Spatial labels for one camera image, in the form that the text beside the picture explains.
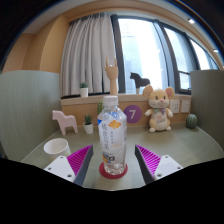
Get black horse figure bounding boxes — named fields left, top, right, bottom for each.
left=129, top=71, right=151, bottom=95

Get grey-green desk partition panel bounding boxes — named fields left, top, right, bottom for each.
left=189, top=69, right=224, bottom=151
left=0, top=69, right=63, bottom=161

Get small potted plant white pot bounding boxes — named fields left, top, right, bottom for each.
left=82, top=113, right=95, bottom=135
left=78, top=81, right=90, bottom=98

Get round green cactus ornament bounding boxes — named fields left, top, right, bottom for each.
left=185, top=113, right=199, bottom=130

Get ceiling lights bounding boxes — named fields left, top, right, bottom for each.
left=187, top=18, right=219, bottom=53

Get grey window curtain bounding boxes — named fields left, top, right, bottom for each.
left=59, top=13, right=118, bottom=98

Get pink wooden horse figure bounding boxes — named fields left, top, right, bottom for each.
left=51, top=109, right=79, bottom=136

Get beige mouse plush toy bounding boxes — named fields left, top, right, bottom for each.
left=142, top=84, right=176, bottom=134

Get white paper cup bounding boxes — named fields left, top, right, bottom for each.
left=43, top=137, right=72, bottom=163

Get wooden hand model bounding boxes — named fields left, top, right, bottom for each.
left=104, top=56, right=119, bottom=96

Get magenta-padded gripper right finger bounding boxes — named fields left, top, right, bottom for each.
left=134, top=144, right=184, bottom=186

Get clear plastic drink bottle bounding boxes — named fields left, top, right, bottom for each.
left=97, top=95, right=128, bottom=176

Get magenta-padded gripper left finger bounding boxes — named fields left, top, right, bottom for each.
left=43, top=143, right=94, bottom=187

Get flat round red coaster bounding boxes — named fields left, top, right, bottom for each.
left=98, top=161, right=129, bottom=180

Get round purple number sign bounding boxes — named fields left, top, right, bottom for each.
left=123, top=104, right=143, bottom=124

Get white wall socket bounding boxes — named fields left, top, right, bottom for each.
left=169, top=99, right=181, bottom=115
left=180, top=99, right=191, bottom=114

